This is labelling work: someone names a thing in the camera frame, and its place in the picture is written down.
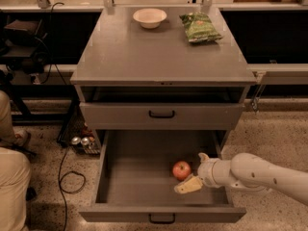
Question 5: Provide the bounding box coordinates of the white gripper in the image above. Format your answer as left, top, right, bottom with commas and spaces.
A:
174, 153, 231, 194

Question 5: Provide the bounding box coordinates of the red apple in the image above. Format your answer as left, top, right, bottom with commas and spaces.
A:
172, 161, 192, 181

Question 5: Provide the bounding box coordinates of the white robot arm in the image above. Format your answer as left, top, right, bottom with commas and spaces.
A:
174, 153, 308, 205

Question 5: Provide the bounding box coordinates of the open grey middle drawer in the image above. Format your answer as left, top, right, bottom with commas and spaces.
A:
80, 130, 245, 223

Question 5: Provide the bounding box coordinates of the grey drawer cabinet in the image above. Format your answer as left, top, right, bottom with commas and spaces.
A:
71, 7, 256, 142

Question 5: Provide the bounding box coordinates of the closed grey upper drawer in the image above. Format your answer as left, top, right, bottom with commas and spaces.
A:
80, 103, 244, 130

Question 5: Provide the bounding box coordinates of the silver can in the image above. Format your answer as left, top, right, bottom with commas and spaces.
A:
71, 137, 81, 145
81, 137, 90, 146

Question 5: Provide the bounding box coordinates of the green chip bag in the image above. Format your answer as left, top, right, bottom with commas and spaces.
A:
179, 12, 222, 43

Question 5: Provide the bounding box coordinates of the white bowl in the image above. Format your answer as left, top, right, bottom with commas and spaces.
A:
133, 8, 167, 29

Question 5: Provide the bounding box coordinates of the white shoe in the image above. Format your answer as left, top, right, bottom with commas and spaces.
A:
15, 130, 30, 146

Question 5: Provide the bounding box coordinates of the person beige rear leg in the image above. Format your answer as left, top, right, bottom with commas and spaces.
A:
0, 90, 16, 145

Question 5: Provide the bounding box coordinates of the black equipment on left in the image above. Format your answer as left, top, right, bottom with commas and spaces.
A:
0, 14, 48, 74

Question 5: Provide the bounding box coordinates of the black middle drawer handle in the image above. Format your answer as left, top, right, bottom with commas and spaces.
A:
148, 214, 176, 224

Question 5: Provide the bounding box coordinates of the black drawer handle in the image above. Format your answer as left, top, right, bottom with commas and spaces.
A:
148, 111, 176, 118
148, 214, 176, 224

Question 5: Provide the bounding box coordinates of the black upper drawer handle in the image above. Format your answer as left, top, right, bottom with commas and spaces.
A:
148, 111, 176, 118

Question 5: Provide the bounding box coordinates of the wire basket with items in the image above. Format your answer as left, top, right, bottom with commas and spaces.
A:
57, 107, 100, 155

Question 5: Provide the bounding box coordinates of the black floor cable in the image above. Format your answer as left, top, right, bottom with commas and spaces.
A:
57, 146, 87, 231

